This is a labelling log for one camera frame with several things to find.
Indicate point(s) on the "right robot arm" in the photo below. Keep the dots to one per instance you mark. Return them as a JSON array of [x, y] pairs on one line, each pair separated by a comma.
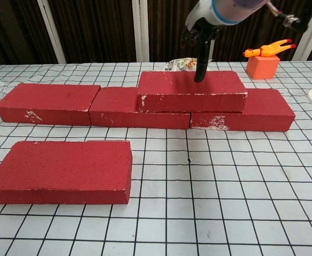
[[230, 10]]

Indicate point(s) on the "red brick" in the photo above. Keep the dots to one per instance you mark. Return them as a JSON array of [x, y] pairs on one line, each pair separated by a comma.
[[51, 98], [177, 88], [267, 112], [65, 168], [113, 106]]

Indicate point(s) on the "white metal frame post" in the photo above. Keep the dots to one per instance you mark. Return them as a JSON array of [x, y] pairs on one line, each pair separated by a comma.
[[311, 40], [140, 29], [50, 29], [211, 50]]

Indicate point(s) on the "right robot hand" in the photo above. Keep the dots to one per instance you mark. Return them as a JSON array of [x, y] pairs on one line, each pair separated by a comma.
[[202, 58]]

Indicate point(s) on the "yellow rubber chicken toy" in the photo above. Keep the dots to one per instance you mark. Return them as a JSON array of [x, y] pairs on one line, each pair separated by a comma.
[[265, 50]]

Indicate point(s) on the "orange foam cube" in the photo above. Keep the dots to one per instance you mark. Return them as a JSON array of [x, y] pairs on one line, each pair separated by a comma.
[[262, 68]]

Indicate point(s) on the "white black grid tablecloth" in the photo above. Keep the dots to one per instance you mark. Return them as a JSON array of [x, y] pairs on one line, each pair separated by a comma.
[[187, 192]]

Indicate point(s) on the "white printed snack bag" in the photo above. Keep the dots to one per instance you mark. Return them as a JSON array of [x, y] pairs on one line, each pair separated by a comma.
[[179, 65]]

